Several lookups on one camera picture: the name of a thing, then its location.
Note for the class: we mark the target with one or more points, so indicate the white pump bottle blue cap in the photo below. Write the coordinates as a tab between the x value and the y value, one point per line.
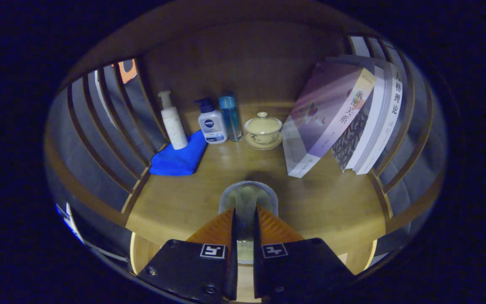
212	126

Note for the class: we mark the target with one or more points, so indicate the purple cover book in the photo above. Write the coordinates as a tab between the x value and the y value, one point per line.
323	109

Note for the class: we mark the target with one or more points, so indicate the wooden countertop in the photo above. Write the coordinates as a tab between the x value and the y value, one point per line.
175	202

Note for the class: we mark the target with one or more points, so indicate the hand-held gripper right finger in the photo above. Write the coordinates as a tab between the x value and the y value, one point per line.
306	270

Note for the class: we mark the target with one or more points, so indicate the clear blue bottle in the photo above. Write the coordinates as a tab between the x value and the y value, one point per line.
231	118

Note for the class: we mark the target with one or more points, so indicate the patterned cover book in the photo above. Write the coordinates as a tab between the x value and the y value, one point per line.
350	135

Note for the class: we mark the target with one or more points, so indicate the white book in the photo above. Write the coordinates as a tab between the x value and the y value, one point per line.
390	105

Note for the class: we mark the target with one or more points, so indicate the beige lidded tea cup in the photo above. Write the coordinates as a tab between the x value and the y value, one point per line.
263	128

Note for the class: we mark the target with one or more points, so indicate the wooden cabinet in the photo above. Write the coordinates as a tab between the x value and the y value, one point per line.
247	59

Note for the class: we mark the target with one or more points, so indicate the white spray bottle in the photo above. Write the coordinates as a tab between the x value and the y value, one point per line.
174	126

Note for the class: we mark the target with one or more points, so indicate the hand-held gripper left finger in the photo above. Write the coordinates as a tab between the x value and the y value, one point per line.
184	270

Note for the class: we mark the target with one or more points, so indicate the blue cloth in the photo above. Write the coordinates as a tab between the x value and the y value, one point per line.
177	160

